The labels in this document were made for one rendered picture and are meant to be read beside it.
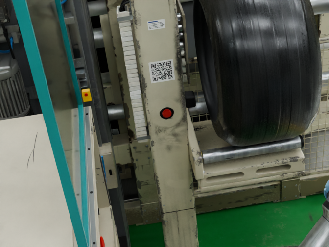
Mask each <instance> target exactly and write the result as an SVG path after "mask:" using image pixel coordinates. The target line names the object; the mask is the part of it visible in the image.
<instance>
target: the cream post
mask: <svg viewBox="0 0 329 247"><path fill-rule="evenodd" d="M130 1H131V9H132V15H133V19H132V20H133V27H134V34H135V41H136V47H137V54H138V61H139V68H140V74H141V84H142V91H143V98H144V105H145V112H146V119H147V123H148V129H149V135H150V146H151V153H152V160H153V167H154V174H155V180H156V187H157V194H158V201H159V208H160V214H161V220H162V228H163V235H164V245H165V247H199V242H198V229H197V218H196V208H195V198H194V187H193V177H192V167H191V161H190V155H189V145H188V121H187V111H186V100H185V90H184V83H183V69H182V59H181V49H180V40H179V28H178V17H177V7H176V0H130ZM160 19H164V23H165V28H161V29H155V30H148V24H147V21H153V20H160ZM169 59H173V66H174V75H175V80H170V81H163V82H157V83H151V79H150V71H149V64H148V63H150V62H156V61H163V60H169ZM166 109H169V110H170V111H171V116H170V117H168V118H165V117H163V115H162V112H163V111H164V110H166Z"/></svg>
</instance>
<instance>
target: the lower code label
mask: <svg viewBox="0 0 329 247"><path fill-rule="evenodd" d="M148 64H149V71H150V79H151V83H157V82H163V81H170V80H175V75H174V66H173V59H169V60H163V61H156V62H150V63H148Z"/></svg>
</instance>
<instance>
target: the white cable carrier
mask: <svg viewBox="0 0 329 247"><path fill-rule="evenodd" d="M119 8H120V6H117V16H118V17H124V16H131V15H132V10H129V9H128V6H127V5H125V9H124V10H123V9H122V11H121V12H120V11H119ZM118 23H119V28H120V34H121V41H122V47H123V53H124V59H125V66H126V72H127V78H128V84H129V91H130V97H131V103H132V109H133V116H134V122H135V128H136V134H137V137H143V136H148V135H149V129H146V125H145V119H144V111H143V105H142V98H141V90H140V82H139V80H141V74H138V68H137V63H136V55H135V49H134V42H133V35H132V30H131V22H130V20H125V21H119V22H118ZM147 141H148V139H144V140H138V143H140V142H147Z"/></svg>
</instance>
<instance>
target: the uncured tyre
mask: <svg viewBox="0 0 329 247"><path fill-rule="evenodd" d="M193 25H194V38H195V47H196V55H197V62H198V69H199V74H200V80H201V85H202V90H203V94H204V98H205V102H206V106H207V109H208V112H209V116H210V119H211V123H212V125H213V127H214V130H215V132H216V134H217V136H218V137H220V138H221V139H223V140H224V141H226V142H227V143H229V144H230V145H232V146H241V147H243V146H249V145H255V144H261V143H267V142H273V141H279V140H285V139H291V138H294V137H296V136H298V135H300V134H302V133H304V132H305V130H306V129H307V127H308V125H309V123H310V121H311V120H312V118H313V117H314V116H315V114H316V113H317V112H318V109H319V104H320V99H321V90H322V61H321V50H320V42H319V35H318V30H317V24H316V20H315V16H314V12H313V8H312V5H311V2H310V0H193Z"/></svg>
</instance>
